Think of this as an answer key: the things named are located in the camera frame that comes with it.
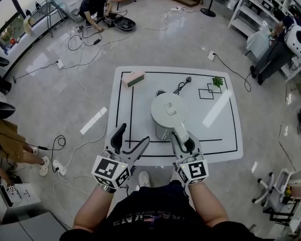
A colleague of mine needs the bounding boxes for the person's left forearm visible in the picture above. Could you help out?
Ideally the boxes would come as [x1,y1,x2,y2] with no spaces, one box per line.
[72,187,115,232]

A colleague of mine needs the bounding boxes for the white round-window backpack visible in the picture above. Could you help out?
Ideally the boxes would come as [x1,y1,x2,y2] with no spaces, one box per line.
[283,23,301,58]

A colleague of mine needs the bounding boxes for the silver wristwatch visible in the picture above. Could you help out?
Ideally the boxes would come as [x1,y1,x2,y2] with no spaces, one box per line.
[97,184,117,193]

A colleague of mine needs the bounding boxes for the person's right forearm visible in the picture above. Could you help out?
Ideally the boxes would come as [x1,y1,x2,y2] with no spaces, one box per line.
[188,182,229,228]

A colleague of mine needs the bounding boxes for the person's black shirt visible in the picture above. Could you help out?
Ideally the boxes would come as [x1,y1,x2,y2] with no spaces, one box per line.
[60,181,274,241]

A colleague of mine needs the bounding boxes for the white electric kettle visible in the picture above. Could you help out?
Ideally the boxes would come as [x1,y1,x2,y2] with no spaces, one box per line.
[150,89,193,152]

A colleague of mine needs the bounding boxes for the yellow potted flowers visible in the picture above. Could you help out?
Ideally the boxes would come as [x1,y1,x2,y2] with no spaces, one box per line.
[284,184,293,203]

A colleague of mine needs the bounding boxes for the table with pale blue cloth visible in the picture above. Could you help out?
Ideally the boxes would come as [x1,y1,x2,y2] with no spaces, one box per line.
[245,31,273,60]

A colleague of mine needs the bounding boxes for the white drawer cabinet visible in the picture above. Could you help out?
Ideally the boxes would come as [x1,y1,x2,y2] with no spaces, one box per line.
[5,183,42,208]

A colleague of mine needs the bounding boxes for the black folding rack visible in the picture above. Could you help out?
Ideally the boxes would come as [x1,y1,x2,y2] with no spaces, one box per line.
[30,0,75,39]

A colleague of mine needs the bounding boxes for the black floor cable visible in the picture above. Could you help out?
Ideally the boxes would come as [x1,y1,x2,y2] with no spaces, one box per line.
[214,53,253,92]

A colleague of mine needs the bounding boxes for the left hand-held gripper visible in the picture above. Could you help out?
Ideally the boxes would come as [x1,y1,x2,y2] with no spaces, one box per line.
[91,123,151,189]

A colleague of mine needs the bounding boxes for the person's white shoe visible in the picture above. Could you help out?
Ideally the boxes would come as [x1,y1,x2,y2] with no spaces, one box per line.
[171,168,181,183]
[138,171,151,188]

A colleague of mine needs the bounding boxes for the black open round case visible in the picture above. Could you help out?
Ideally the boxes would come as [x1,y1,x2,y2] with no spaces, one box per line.
[104,13,136,32]

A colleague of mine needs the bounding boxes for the black standing fan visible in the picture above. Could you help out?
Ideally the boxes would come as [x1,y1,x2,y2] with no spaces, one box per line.
[200,0,218,18]

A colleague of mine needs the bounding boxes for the person's left white shoe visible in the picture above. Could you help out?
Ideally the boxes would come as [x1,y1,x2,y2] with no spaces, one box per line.
[138,171,151,188]

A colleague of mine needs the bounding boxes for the black power cord with plug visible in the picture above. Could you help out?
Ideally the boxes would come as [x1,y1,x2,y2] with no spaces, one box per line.
[173,76,193,95]

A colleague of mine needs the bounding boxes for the person's right white shoe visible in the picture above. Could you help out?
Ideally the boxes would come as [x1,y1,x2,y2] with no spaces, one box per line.
[171,168,181,183]

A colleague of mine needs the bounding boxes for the white office chair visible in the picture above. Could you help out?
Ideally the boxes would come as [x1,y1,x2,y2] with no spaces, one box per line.
[252,169,291,208]

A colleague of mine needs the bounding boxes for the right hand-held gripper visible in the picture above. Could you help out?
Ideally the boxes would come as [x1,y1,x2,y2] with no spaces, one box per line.
[171,131,208,186]

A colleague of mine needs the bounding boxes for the pink digital clock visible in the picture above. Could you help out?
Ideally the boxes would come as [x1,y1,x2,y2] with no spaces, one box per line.
[121,70,146,88]

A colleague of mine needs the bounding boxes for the white shelf unit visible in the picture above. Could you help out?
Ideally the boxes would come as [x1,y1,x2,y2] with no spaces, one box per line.
[227,0,301,60]

